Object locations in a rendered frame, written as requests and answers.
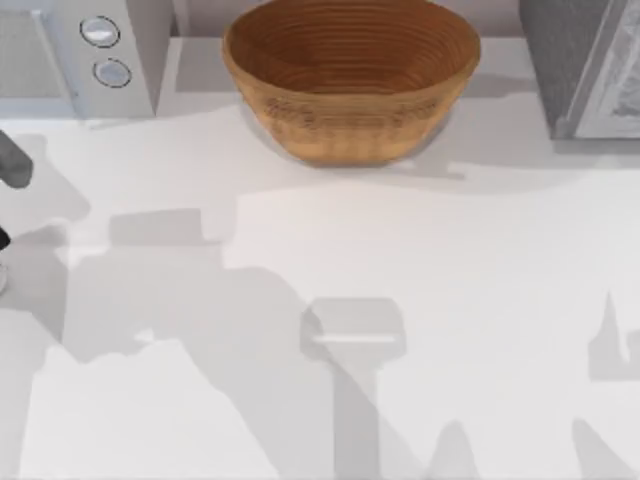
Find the brown wooden basket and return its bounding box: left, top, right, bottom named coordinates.
left=221, top=0, right=482, bottom=168

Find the round silver microwave knob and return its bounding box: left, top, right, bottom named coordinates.
left=92, top=56, right=133, bottom=89
left=79, top=15, right=122, bottom=49

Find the grey rounded object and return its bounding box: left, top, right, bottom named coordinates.
left=0, top=129, right=34, bottom=190

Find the pale microwave oven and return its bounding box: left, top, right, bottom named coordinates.
left=0, top=0, right=176, bottom=120

